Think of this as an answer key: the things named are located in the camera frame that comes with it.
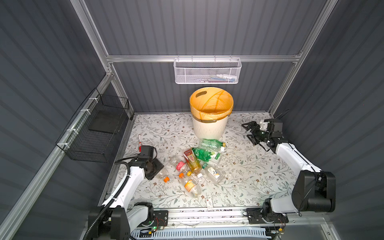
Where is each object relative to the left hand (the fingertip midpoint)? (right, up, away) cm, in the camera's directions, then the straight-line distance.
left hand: (160, 168), depth 85 cm
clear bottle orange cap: (+18, -8, -6) cm, 21 cm away
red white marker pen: (-18, +12, +17) cm, 28 cm away
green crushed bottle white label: (+26, +7, +4) cm, 27 cm away
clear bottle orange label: (+2, -4, 0) cm, 4 cm away
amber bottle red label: (+19, +3, +2) cm, 19 cm away
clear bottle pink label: (+11, +2, +2) cm, 11 cm away
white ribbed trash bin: (+32, +21, +7) cm, 39 cm away
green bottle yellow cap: (+30, +12, +6) cm, 33 cm away
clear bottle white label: (+30, -1, -2) cm, 30 cm away
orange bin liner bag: (+30, +40, +20) cm, 54 cm away
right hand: (+50, +22, +1) cm, 55 cm away
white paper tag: (+28, -16, -8) cm, 33 cm away
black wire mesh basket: (-30, +20, -11) cm, 38 cm away
